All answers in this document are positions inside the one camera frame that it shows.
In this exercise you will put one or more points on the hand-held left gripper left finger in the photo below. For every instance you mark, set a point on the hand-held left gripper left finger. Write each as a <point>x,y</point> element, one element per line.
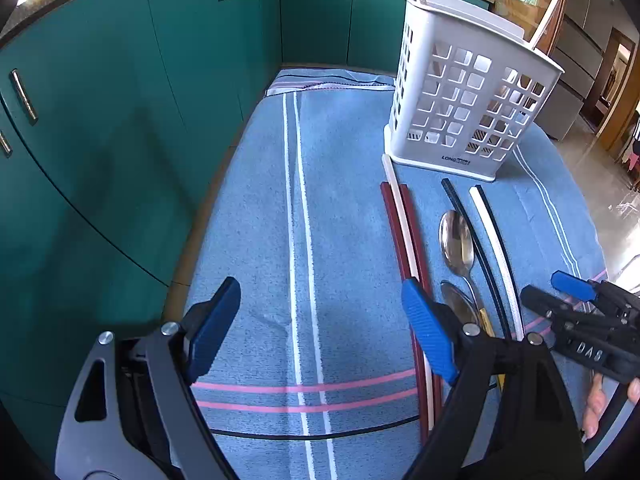
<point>215,325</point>

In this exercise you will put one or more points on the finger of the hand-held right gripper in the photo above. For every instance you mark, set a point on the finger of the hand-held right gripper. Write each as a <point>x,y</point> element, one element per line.
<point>575,285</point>
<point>540,300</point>

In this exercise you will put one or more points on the teal kitchen cabinet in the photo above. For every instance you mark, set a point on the teal kitchen cabinet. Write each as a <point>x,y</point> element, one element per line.
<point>125,110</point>

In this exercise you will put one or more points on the blue striped towel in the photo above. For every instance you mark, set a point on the blue striped towel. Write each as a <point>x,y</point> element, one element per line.
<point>250,260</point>

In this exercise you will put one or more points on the wooden door frame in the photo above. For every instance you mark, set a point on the wooden door frame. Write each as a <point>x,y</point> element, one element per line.
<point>612,110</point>

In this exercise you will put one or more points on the grey refrigerator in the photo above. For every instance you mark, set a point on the grey refrigerator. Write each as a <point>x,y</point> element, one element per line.
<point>580,35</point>

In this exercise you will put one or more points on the black chopstick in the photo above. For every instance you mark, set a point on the black chopstick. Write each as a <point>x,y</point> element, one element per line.
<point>475,240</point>

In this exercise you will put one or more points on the white plastic utensil basket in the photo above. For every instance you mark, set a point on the white plastic utensil basket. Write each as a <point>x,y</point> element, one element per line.
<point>450,165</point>

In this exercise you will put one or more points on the person's right hand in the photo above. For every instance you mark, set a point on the person's right hand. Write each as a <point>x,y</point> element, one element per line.
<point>595,405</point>

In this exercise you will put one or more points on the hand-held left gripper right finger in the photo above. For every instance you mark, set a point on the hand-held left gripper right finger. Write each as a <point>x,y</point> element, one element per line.
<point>430,330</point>

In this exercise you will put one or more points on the steel spoon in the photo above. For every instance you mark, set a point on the steel spoon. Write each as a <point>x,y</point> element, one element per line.
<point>455,302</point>

